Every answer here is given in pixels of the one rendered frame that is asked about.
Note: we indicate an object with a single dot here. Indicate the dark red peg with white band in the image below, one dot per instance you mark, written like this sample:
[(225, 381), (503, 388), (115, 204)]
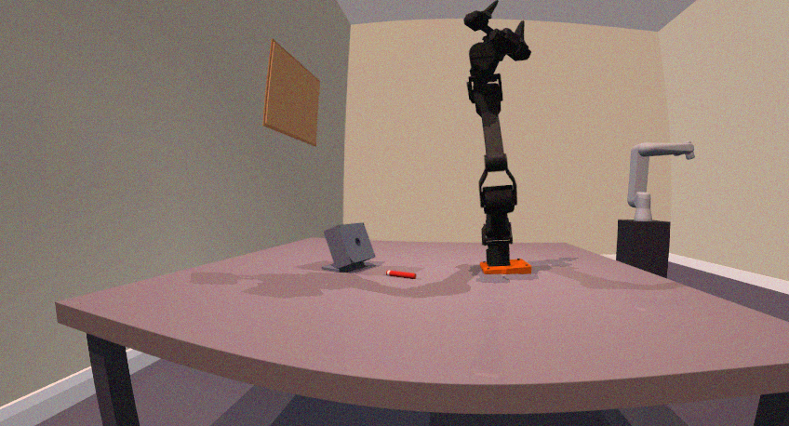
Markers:
[(407, 275)]

